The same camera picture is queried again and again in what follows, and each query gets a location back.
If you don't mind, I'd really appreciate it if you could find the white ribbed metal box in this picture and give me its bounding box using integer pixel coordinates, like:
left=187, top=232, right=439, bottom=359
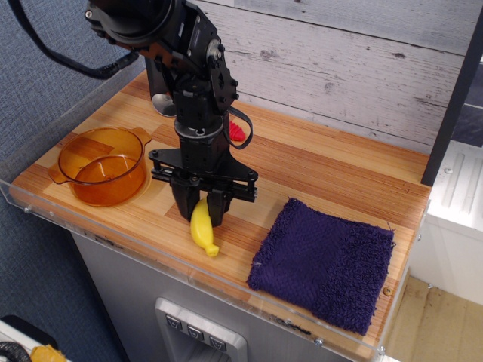
left=429, top=141, right=482, bottom=232

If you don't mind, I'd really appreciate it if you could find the purple folded towel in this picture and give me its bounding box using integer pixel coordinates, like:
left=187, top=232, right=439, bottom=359
left=247, top=198, right=395, bottom=336

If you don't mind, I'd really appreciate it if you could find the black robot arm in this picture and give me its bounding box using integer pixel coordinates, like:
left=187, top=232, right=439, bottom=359
left=86, top=1, right=258, bottom=226

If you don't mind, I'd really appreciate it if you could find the red handled metal spoon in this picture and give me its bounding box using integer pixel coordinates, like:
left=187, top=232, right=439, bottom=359
left=152, top=94, right=247, bottom=143

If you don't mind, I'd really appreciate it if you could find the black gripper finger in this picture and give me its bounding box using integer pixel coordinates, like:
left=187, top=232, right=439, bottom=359
left=207, top=190, right=233, bottom=227
left=170, top=179, right=200, bottom=221

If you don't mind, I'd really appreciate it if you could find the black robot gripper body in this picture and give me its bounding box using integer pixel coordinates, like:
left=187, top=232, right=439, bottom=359
left=149, top=134, right=258, bottom=202

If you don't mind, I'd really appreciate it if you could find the clear acrylic table guard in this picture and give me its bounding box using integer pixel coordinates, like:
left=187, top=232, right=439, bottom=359
left=1, top=51, right=437, bottom=361

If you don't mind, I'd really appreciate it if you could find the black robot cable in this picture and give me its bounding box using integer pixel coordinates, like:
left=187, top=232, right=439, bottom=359
left=6, top=0, right=140, bottom=80

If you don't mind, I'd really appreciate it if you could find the amber transparent plastic pot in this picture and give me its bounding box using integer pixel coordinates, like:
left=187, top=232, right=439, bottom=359
left=48, top=127, right=152, bottom=207

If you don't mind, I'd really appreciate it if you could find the black right frame post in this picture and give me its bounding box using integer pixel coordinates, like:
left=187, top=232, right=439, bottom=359
left=420, top=10, right=482, bottom=186

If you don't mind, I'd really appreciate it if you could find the silver cabinet with button panel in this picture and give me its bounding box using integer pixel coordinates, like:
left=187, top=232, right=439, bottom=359
left=70, top=230, right=363, bottom=362

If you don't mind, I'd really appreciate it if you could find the yellow toy banana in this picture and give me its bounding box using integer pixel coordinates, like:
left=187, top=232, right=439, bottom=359
left=190, top=198, right=220, bottom=257

